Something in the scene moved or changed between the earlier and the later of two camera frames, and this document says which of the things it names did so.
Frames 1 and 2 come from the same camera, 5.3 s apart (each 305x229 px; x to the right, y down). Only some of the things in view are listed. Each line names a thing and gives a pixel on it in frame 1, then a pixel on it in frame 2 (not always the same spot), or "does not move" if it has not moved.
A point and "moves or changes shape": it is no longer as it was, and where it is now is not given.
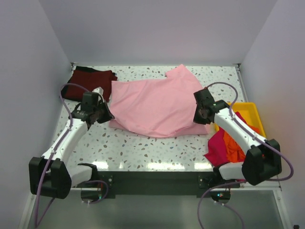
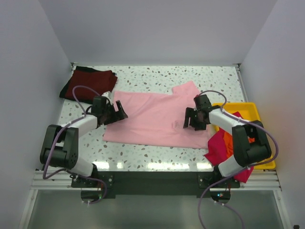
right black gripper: x=197 y=119 to x=189 y=113
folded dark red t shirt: x=90 y=80 does not move
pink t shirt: x=157 y=108 moves or changes shape
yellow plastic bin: x=251 y=113 does not move
